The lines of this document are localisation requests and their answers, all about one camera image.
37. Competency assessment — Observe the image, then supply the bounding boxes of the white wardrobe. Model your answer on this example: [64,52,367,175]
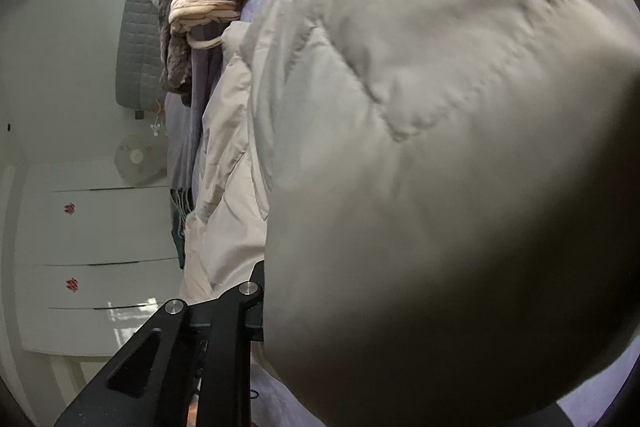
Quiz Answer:
[14,159,182,357]

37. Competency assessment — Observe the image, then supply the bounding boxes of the lavender embossed bed cover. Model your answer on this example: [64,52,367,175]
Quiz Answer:
[164,0,640,427]

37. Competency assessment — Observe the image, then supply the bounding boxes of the dark teal folded jeans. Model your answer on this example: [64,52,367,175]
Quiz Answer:
[169,188,194,269]

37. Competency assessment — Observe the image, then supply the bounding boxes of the beige quilted puffer jacket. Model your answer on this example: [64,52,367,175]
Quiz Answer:
[178,0,640,427]

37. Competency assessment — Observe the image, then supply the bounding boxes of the white standing fan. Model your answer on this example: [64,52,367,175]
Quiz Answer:
[114,132,168,185]

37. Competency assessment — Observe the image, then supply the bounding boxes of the brown fuzzy garment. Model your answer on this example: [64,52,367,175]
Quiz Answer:
[151,0,192,107]

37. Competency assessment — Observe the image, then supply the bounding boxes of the grey quilted headboard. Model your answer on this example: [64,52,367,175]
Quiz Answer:
[115,0,165,112]

